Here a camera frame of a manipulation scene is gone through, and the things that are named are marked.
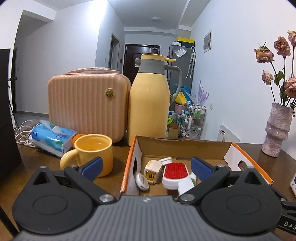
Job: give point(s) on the orange fruit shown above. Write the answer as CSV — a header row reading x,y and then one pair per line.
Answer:
x,y
76,137

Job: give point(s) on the black tripod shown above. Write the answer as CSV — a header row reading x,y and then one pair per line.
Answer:
x,y
12,112

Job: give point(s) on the dried pink roses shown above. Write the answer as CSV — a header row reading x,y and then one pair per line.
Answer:
x,y
281,77

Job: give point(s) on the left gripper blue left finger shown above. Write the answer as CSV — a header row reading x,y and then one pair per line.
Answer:
x,y
92,169

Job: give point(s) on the white ribbed bottle cap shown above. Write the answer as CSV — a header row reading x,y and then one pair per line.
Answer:
x,y
166,161

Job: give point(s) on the white gold charger plug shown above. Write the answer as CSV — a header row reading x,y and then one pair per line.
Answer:
x,y
152,171

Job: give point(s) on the wall picture frame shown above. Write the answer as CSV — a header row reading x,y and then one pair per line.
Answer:
x,y
207,46

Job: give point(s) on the red white lint brush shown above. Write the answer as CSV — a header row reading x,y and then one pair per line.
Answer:
x,y
176,177

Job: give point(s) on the blue tissue pack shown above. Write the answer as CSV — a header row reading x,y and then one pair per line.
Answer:
x,y
51,138

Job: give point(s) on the pink textured vase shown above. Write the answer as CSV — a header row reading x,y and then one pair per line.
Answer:
x,y
277,128

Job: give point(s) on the white board against wall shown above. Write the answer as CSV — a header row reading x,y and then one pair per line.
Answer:
x,y
225,135

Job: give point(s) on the red cardboard box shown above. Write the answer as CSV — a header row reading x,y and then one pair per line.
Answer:
x,y
144,149

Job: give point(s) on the yellow thermos jug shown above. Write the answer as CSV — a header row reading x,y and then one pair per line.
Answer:
x,y
150,98

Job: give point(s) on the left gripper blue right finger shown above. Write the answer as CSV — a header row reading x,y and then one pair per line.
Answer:
x,y
201,168

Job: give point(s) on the yellow ceramic mug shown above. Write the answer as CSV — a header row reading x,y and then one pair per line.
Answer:
x,y
89,147

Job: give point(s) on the black paper bag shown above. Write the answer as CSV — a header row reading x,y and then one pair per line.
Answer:
x,y
9,153

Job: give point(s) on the grey refrigerator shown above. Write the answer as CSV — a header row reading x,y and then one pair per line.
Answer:
x,y
182,53

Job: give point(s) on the metal storage trolley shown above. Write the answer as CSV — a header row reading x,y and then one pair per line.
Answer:
x,y
192,118

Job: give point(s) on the pink ribbed suitcase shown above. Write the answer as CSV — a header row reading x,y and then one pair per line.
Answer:
x,y
90,100

